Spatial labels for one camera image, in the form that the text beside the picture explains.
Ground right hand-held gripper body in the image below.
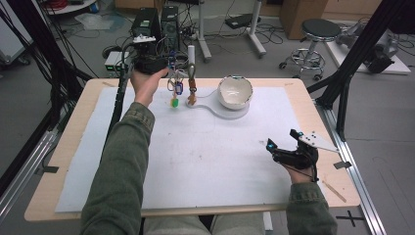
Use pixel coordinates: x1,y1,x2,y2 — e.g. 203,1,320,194
272,130,340,170

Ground flat black case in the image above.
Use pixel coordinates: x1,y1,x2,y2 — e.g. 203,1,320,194
224,13,262,29

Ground black metal frame strut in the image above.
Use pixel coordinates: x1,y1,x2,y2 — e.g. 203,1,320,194
306,0,415,142
0,0,94,197

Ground large black computer tower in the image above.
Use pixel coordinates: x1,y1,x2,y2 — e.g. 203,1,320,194
131,7,162,47

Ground aluminium rail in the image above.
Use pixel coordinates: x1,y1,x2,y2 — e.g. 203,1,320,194
0,130,61,226
314,99,388,235

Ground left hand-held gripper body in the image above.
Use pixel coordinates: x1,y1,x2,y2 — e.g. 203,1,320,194
131,33,170,74

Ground black round stool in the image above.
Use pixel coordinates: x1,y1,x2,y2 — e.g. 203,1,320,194
278,18,343,82

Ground person's right hand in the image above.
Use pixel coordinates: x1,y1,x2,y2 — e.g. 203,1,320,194
283,162,319,185

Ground clear plastic sheet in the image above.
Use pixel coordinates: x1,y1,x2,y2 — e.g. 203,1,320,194
74,13,127,33

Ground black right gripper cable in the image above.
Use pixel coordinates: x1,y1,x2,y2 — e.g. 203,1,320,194
287,156,320,184

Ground cardboard box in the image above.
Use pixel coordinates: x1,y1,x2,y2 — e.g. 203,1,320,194
279,0,329,41

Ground white bowl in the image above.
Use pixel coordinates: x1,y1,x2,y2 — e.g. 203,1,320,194
216,74,254,111

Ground black tape strip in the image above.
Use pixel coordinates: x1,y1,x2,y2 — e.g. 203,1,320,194
33,165,60,175

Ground white stand with pole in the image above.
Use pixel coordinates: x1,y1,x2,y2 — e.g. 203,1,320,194
185,44,251,121

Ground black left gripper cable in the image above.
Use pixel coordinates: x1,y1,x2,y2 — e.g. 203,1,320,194
99,48,137,165

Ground black tape cross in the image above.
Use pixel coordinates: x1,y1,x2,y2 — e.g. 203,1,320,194
336,210,365,228

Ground tangle of floor cables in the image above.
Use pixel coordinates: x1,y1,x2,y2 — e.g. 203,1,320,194
156,28,199,79

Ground round white table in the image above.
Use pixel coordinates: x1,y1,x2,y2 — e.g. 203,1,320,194
42,0,99,16

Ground white panel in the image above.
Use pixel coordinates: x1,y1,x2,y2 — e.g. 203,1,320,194
0,13,34,65

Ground white box with green display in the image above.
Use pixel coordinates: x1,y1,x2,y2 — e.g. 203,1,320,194
115,51,131,73
104,51,120,73

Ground person's left hand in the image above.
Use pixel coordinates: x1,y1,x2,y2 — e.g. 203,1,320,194
130,67,170,109

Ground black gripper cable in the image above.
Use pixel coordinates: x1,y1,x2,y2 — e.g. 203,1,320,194
287,156,320,184
99,48,137,165

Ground long wooden stick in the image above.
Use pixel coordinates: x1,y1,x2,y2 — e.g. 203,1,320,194
321,179,347,204

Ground person's right leg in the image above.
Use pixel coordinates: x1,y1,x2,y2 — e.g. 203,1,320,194
209,211,264,235

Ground white table mat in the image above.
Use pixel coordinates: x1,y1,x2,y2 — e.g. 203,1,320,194
54,86,327,213

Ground key bunch with colourful tags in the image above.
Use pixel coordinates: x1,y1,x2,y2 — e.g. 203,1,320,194
166,65,186,109

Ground white desk leg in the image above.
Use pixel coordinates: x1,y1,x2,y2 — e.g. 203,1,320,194
195,0,213,64
247,0,267,59

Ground grey machine on white board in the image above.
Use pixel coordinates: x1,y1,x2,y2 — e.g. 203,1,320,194
324,18,412,76

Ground slim black computer tower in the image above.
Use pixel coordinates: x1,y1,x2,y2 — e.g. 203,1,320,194
161,5,181,53

